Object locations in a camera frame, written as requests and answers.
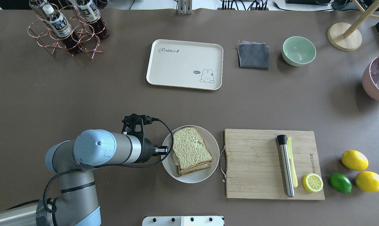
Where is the purple cloth under grey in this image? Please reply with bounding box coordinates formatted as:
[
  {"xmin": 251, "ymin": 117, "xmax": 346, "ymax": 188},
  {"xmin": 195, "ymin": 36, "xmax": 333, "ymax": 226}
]
[{"xmin": 238, "ymin": 40, "xmax": 259, "ymax": 45}]

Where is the cream rabbit tray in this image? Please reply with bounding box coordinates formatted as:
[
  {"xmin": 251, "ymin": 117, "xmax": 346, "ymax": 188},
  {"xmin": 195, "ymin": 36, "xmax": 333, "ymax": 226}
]
[{"xmin": 146, "ymin": 40, "xmax": 223, "ymax": 90}]

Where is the wooden mug tree stand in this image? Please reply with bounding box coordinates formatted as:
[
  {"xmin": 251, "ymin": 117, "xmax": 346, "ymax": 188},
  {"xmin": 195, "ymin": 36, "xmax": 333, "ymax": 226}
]
[{"xmin": 327, "ymin": 0, "xmax": 379, "ymax": 51}]

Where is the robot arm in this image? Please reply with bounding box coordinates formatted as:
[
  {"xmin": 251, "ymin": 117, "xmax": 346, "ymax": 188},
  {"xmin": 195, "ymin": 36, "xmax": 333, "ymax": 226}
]
[{"xmin": 0, "ymin": 114, "xmax": 172, "ymax": 226}]

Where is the yellow lemon upper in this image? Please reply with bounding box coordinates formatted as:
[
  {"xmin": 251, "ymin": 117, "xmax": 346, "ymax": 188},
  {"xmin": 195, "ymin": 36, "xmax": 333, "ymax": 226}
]
[{"xmin": 341, "ymin": 150, "xmax": 369, "ymax": 171}]

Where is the green lime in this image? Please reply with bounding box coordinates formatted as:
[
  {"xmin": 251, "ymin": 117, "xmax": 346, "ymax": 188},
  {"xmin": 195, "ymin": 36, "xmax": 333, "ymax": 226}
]
[{"xmin": 329, "ymin": 173, "xmax": 352, "ymax": 194}]

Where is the copper wire bottle rack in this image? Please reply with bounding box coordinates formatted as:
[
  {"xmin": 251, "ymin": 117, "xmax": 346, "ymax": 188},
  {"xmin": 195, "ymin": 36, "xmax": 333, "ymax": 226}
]
[{"xmin": 28, "ymin": 0, "xmax": 104, "ymax": 59}]

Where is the tea bottle front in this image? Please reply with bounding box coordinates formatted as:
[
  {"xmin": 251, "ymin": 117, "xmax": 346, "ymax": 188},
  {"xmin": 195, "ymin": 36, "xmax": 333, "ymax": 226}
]
[{"xmin": 42, "ymin": 4, "xmax": 81, "ymax": 54}]

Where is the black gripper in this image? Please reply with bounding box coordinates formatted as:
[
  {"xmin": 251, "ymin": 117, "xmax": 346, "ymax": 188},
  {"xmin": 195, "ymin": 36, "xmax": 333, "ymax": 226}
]
[{"xmin": 122, "ymin": 114, "xmax": 169, "ymax": 164}]

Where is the yellow lemon lower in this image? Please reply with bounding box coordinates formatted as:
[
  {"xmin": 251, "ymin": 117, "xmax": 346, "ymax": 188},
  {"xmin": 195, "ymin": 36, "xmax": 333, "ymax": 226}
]
[{"xmin": 355, "ymin": 171, "xmax": 379, "ymax": 193}]

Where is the pink ice bowl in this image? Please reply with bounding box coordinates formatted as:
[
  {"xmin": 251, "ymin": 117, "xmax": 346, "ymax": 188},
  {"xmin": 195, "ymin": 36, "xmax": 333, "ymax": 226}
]
[{"xmin": 362, "ymin": 56, "xmax": 379, "ymax": 101}]

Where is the grey folded cloth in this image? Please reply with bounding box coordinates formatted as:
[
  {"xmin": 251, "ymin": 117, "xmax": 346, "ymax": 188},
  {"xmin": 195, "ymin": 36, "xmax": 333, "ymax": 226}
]
[{"xmin": 237, "ymin": 43, "xmax": 270, "ymax": 69}]

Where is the aluminium frame post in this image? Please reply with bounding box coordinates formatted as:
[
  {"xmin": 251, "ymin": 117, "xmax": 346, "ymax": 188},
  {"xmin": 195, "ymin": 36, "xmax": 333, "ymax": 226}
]
[{"xmin": 177, "ymin": 0, "xmax": 193, "ymax": 15}]

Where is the tea bottle left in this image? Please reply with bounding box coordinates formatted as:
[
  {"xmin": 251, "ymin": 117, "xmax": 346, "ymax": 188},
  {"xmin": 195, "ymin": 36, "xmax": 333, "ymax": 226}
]
[{"xmin": 29, "ymin": 0, "xmax": 49, "ymax": 20}]

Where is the fried egg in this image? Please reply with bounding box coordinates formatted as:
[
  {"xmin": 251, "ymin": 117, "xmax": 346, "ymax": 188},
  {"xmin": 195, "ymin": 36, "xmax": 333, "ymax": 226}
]
[{"xmin": 172, "ymin": 153, "xmax": 179, "ymax": 166}]

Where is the yellow plastic knife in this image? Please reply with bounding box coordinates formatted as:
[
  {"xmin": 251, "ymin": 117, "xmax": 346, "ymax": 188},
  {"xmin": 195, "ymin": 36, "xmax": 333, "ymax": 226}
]
[{"xmin": 287, "ymin": 137, "xmax": 298, "ymax": 188}]

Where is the yellow lemon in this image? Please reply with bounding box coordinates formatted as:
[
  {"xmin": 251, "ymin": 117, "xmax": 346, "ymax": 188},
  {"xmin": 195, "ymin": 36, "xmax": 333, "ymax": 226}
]
[
  {"xmin": 341, "ymin": 150, "xmax": 369, "ymax": 171},
  {"xmin": 355, "ymin": 171, "xmax": 379, "ymax": 193}
]

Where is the tea bottle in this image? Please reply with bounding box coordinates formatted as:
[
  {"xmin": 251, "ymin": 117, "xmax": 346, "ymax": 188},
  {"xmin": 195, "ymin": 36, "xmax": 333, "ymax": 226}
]
[
  {"xmin": 42, "ymin": 4, "xmax": 81, "ymax": 54},
  {"xmin": 29, "ymin": 0, "xmax": 49, "ymax": 20},
  {"xmin": 76, "ymin": 0, "xmax": 109, "ymax": 40}
]

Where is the half lemon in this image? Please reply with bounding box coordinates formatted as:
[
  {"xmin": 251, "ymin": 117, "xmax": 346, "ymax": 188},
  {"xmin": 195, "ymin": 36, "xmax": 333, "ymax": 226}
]
[{"xmin": 302, "ymin": 173, "xmax": 323, "ymax": 192}]

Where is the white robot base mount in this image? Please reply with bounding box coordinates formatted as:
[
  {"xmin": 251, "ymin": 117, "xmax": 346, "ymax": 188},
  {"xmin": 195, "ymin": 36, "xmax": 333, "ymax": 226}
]
[{"xmin": 142, "ymin": 216, "xmax": 225, "ymax": 226}]

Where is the tea bottle right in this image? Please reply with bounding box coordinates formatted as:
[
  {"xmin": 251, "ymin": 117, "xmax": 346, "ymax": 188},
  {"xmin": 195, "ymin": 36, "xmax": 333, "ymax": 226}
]
[{"xmin": 76, "ymin": 0, "xmax": 109, "ymax": 40}]

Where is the bread slice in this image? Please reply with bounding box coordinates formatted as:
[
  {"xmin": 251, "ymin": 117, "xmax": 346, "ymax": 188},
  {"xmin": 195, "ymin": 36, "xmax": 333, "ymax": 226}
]
[
  {"xmin": 173, "ymin": 127, "xmax": 213, "ymax": 169},
  {"xmin": 175, "ymin": 162, "xmax": 211, "ymax": 176}
]

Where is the green bowl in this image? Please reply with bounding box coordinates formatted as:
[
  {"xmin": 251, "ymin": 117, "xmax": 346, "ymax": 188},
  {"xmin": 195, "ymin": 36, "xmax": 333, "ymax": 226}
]
[{"xmin": 281, "ymin": 36, "xmax": 316, "ymax": 66}]

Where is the white round plate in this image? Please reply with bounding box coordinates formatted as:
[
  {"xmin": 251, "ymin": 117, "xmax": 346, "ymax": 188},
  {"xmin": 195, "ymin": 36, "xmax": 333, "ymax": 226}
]
[{"xmin": 162, "ymin": 125, "xmax": 220, "ymax": 183}]

